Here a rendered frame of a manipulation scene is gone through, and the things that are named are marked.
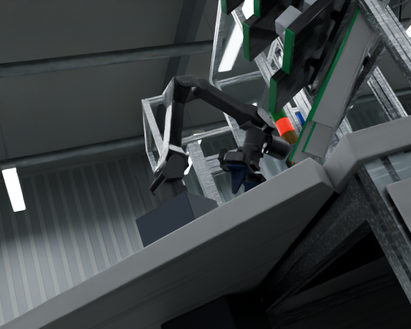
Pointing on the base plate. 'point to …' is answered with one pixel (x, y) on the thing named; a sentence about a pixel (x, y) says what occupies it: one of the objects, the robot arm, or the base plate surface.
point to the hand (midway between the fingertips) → (242, 187)
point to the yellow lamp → (290, 136)
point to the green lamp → (278, 115)
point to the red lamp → (283, 125)
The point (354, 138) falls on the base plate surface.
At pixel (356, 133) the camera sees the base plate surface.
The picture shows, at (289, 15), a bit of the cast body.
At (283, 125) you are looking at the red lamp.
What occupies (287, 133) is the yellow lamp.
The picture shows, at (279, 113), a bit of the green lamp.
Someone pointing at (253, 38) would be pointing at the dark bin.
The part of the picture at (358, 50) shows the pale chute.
